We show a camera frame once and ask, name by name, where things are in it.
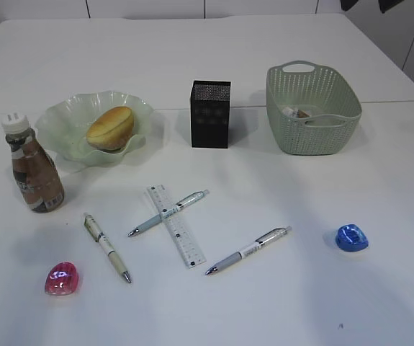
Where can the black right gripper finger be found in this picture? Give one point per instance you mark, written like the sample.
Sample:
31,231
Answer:
346,5
386,5

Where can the white paper ball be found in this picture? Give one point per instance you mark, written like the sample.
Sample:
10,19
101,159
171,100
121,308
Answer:
290,112

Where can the brown bread loaf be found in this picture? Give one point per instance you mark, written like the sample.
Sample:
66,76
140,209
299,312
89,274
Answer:
112,130

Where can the brown coffee drink bottle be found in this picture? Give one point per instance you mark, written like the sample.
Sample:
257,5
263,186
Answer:
33,169

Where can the small grey paper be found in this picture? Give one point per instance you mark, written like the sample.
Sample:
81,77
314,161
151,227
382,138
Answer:
302,114

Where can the green plastic woven basket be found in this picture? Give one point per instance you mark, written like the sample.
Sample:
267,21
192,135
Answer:
324,94

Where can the black mesh pen holder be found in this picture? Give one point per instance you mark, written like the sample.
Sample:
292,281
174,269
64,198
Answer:
209,113

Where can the blue grip pen on ruler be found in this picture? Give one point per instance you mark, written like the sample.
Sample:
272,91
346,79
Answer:
156,220

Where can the grey grip ballpoint pen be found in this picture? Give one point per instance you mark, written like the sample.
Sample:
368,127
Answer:
248,250

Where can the green wavy glass plate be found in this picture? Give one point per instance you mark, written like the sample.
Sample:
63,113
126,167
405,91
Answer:
62,128

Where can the beige grip ballpoint pen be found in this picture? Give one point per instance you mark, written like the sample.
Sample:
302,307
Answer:
99,237

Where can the clear plastic ruler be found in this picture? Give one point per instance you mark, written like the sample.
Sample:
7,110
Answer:
182,237

